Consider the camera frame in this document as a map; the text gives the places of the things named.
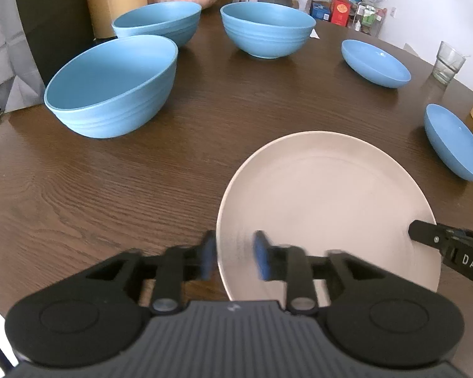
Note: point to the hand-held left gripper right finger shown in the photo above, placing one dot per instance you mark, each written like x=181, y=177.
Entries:
x=262, y=260

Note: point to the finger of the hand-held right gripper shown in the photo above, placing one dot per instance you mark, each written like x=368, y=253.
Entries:
x=427, y=234

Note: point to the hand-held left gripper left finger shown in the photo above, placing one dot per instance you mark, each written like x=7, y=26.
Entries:
x=209, y=254

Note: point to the beige round plate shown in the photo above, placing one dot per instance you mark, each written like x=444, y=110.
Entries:
x=327, y=197

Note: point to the blue bowl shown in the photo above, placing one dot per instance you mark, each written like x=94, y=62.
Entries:
x=268, y=31
x=157, y=21
x=112, y=82

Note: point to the small blue plate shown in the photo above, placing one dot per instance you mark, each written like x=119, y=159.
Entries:
x=374, y=63
x=453, y=141

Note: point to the clear drinking glass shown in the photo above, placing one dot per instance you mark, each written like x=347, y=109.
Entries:
x=448, y=63

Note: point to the white paper napkin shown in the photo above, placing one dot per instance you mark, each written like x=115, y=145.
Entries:
x=314, y=35

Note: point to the red carton box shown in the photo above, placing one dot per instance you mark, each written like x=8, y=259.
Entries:
x=342, y=10

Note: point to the blue carton box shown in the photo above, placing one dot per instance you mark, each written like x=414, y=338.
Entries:
x=320, y=11

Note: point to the yellow thermos jug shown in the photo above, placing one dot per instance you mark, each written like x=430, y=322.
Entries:
x=114, y=0

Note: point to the black paper bag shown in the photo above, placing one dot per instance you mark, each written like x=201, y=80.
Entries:
x=51, y=19

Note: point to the white wall socket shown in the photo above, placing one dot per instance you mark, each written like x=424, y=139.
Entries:
x=393, y=11

